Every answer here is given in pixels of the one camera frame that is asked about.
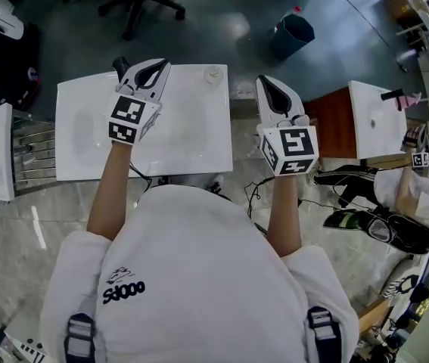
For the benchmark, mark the plastic bottle with red cap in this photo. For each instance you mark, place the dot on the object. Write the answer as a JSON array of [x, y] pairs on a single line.
[[291, 12]]

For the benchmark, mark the black cabinet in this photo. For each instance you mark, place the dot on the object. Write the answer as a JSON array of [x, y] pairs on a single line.
[[2, 70]]

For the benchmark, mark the cardboard box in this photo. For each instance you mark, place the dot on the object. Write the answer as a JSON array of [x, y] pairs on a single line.
[[403, 6]]

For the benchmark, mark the person's left forearm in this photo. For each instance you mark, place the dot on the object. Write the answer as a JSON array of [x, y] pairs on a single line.
[[110, 191]]

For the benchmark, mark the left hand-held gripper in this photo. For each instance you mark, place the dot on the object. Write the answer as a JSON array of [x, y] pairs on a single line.
[[129, 119]]

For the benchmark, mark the dark blue waste bin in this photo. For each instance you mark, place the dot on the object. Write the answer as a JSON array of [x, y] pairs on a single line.
[[291, 36]]

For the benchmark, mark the white sink with wooden cabinet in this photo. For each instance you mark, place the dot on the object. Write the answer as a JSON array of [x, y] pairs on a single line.
[[377, 123]]

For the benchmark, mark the clear bottle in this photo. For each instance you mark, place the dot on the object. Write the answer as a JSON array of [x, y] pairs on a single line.
[[213, 75]]

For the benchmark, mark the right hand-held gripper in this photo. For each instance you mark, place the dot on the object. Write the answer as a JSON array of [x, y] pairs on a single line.
[[293, 146]]

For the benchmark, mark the metal rack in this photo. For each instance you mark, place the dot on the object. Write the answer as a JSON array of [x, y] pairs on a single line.
[[34, 149]]

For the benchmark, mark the black faucet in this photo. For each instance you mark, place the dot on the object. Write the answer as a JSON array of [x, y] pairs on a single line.
[[120, 65]]

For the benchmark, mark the person's shoe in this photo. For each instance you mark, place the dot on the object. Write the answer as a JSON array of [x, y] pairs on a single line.
[[216, 183]]

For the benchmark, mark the person's right forearm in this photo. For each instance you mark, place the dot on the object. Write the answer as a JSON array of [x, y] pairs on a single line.
[[284, 218]]

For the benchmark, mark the person's white shirt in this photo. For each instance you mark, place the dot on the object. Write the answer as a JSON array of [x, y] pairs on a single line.
[[199, 278]]

